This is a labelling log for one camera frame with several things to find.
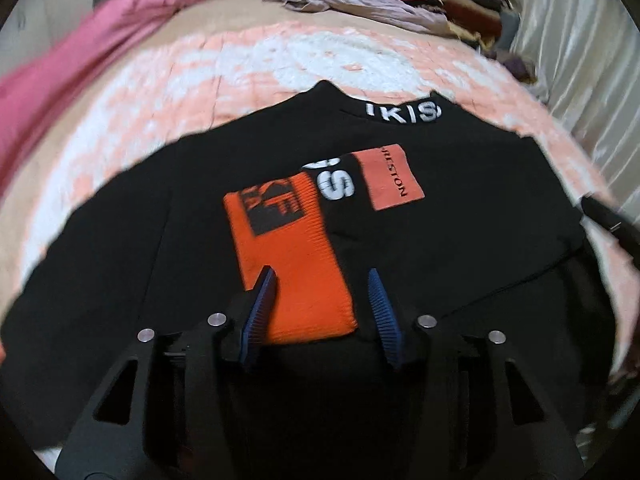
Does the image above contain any orange and white patterned blanket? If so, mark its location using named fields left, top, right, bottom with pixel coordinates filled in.
left=0, top=20, right=638, bottom=476

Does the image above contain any white satin curtain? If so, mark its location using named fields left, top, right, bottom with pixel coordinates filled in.
left=505, top=0, right=640, bottom=231

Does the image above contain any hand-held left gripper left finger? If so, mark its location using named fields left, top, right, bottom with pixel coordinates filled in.
left=54, top=265, right=279, bottom=480

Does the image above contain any black sweater with orange patches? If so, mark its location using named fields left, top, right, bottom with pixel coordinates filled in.
left=0, top=80, right=621, bottom=480

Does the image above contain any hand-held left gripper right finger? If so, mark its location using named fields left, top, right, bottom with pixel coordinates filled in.
left=367, top=268, right=583, bottom=480

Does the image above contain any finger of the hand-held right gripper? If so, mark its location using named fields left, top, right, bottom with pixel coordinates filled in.
left=580, top=195, right=640, bottom=266

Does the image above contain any pink velvet quilt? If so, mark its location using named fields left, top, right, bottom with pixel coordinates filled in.
left=0, top=0, right=216, bottom=191

